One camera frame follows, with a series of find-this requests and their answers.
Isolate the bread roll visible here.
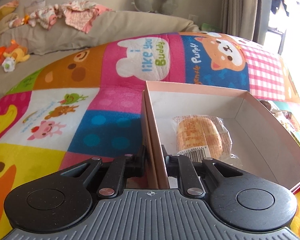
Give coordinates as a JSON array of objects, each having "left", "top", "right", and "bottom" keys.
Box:
[{"left": 172, "top": 115, "right": 236, "bottom": 163}]

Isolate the beige sofa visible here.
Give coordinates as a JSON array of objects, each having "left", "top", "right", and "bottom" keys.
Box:
[{"left": 0, "top": 11, "right": 199, "bottom": 99}]

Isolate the pink yellow cushion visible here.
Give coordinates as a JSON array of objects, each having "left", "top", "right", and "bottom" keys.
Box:
[{"left": 0, "top": 0, "right": 19, "bottom": 20}]

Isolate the colourful cartoon play mat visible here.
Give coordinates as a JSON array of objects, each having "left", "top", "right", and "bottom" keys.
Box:
[{"left": 0, "top": 32, "right": 300, "bottom": 239}]

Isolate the orange yellow plush toy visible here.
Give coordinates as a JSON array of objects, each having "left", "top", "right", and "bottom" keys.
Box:
[{"left": 0, "top": 40, "right": 30, "bottom": 73}]

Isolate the pink cardboard box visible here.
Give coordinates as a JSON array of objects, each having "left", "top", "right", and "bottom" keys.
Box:
[{"left": 141, "top": 81, "right": 300, "bottom": 191}]

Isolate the pink baby clothes pile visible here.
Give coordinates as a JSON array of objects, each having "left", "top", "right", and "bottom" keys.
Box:
[{"left": 8, "top": 0, "right": 111, "bottom": 34}]

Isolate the beige curtain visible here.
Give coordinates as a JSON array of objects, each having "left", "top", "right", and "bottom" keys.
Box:
[{"left": 221, "top": 0, "right": 258, "bottom": 41}]

